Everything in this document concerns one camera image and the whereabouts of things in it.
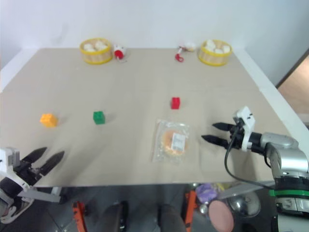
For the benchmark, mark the yellow-rimmed bamboo steamer basket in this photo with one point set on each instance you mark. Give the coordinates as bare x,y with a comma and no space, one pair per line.
214,57
96,56

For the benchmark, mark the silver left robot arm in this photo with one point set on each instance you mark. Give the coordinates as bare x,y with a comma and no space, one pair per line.
6,189

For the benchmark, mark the green toy block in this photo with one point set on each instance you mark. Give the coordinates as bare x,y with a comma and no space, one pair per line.
99,117

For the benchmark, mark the yellow toy block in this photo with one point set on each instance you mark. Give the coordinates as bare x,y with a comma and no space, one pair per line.
49,120

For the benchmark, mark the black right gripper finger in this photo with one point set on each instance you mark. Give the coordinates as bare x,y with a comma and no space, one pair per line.
222,126
214,139

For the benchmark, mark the red and white toy cup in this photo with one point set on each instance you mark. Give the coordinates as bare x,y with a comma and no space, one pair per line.
119,52

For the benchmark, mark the red and white toy scoop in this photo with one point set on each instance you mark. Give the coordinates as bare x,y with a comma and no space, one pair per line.
179,55

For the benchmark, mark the red toy block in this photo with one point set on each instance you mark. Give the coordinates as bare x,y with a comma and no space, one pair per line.
175,103

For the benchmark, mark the orange metal stand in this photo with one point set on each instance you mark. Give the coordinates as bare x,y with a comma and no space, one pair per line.
190,205
79,213

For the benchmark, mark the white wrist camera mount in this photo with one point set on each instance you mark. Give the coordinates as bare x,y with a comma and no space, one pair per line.
10,177
248,118

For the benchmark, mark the shiny metal bowl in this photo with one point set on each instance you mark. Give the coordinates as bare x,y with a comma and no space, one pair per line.
244,203

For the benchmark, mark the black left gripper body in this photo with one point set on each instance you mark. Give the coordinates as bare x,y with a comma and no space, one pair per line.
27,172

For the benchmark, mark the bread in clear plastic bag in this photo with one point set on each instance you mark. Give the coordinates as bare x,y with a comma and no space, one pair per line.
172,141

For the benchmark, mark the grey metal table bracket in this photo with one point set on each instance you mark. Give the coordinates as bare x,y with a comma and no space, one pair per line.
42,196

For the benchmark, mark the purple crumpled bag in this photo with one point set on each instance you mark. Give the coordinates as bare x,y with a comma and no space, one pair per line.
206,190

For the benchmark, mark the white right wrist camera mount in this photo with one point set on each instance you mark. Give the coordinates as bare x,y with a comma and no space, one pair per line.
248,118

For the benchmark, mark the white and yellow toy food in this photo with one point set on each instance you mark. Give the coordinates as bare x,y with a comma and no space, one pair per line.
190,46

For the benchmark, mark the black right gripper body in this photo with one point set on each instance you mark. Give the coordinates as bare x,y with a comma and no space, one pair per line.
237,140

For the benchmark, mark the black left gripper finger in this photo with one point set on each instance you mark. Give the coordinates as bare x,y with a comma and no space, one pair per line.
52,161
36,155

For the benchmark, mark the pink round disc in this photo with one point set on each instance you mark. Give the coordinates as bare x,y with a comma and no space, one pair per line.
220,215

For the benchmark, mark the white steamed bun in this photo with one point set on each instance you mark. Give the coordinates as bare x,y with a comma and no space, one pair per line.
88,46
227,48
100,45
218,51
210,45

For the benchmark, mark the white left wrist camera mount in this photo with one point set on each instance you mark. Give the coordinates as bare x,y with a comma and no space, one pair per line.
10,177

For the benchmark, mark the brown wooden door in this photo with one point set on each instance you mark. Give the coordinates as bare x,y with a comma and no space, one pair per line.
293,73

